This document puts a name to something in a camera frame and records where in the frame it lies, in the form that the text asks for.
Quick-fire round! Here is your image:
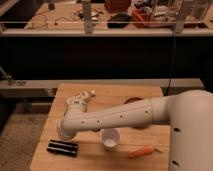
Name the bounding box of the black striped eraser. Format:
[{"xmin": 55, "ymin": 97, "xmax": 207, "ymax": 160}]
[{"xmin": 47, "ymin": 140, "xmax": 79, "ymax": 157}]

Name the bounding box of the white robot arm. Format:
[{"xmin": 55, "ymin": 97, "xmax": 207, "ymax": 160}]
[{"xmin": 57, "ymin": 90, "xmax": 213, "ymax": 171}]

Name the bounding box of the orange round plate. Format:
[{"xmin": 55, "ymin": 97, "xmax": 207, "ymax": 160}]
[{"xmin": 124, "ymin": 97, "xmax": 143, "ymax": 104}]

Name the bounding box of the white paper cup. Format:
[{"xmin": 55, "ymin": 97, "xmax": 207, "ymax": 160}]
[{"xmin": 100, "ymin": 128, "xmax": 120, "ymax": 150}]

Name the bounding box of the black bowl on shelf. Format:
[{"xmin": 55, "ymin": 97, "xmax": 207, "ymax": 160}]
[{"xmin": 107, "ymin": 13, "xmax": 131, "ymax": 28}]

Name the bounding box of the orange carrot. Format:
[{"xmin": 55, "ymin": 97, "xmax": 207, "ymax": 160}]
[{"xmin": 128, "ymin": 146, "xmax": 161, "ymax": 158}]

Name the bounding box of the red box on shelf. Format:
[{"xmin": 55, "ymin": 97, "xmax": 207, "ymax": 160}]
[{"xmin": 131, "ymin": 8, "xmax": 152, "ymax": 28}]

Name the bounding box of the grey vertical post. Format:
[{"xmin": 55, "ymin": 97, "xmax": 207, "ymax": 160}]
[{"xmin": 82, "ymin": 0, "xmax": 93, "ymax": 34}]

